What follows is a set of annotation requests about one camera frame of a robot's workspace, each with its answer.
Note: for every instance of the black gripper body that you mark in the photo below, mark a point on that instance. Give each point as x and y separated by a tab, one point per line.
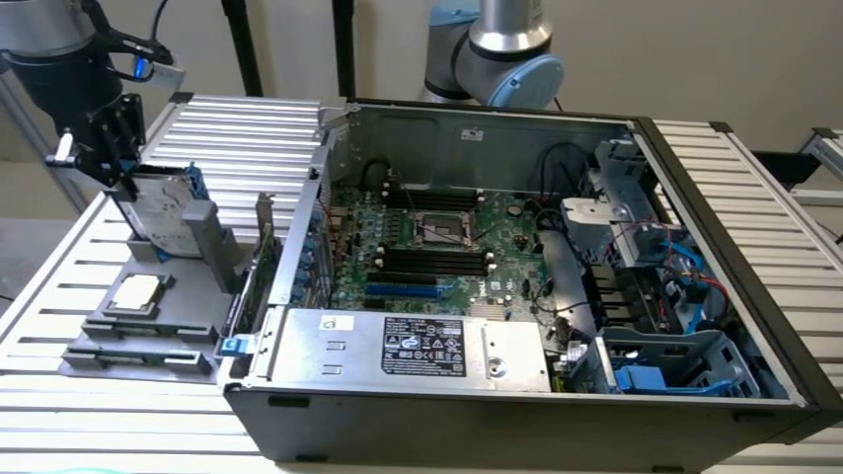
62	86

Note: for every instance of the hard disk with blue carrier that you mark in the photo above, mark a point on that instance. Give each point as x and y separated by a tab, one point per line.
164	212

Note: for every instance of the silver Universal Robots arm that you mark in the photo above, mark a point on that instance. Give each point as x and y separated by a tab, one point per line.
509	44

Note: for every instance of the grey metal disk bay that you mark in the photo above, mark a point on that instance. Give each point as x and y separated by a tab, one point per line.
618	207

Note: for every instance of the grey disk bay blue clips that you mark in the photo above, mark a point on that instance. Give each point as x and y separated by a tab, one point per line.
670	363

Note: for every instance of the black stand pole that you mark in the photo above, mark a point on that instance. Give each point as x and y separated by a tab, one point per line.
242	47
344	47

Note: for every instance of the grey parts rack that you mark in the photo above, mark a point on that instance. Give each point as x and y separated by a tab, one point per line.
197	257

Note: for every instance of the silver CPU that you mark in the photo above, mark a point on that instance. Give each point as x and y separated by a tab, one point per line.
136	291

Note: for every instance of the green graphics card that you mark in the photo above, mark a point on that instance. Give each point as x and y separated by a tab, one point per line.
260	257

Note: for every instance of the blue case latch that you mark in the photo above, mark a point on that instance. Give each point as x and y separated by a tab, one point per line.
236	345

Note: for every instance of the black RAM slot bank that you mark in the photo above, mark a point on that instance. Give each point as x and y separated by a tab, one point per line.
430	261
430	197

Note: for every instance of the black expansion slot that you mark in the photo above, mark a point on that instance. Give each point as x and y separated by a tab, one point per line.
401	277

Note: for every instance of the CPU socket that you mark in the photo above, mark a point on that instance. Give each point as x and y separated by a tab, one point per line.
442	231

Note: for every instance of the blue expansion slot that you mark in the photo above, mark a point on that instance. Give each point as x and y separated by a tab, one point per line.
401	291

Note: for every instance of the silver power supply unit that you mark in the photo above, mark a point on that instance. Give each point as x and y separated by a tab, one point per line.
421	353

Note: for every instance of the green motherboard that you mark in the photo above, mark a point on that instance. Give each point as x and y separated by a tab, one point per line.
500	276

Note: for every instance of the silver chipset heatsink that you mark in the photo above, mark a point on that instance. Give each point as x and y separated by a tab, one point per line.
492	312

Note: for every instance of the black open PC case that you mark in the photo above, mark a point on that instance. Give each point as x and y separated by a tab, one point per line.
500	424

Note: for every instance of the small silver gripper bracket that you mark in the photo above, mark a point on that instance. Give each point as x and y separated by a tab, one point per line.
60	148

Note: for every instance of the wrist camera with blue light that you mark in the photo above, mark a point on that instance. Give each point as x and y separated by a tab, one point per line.
157	71

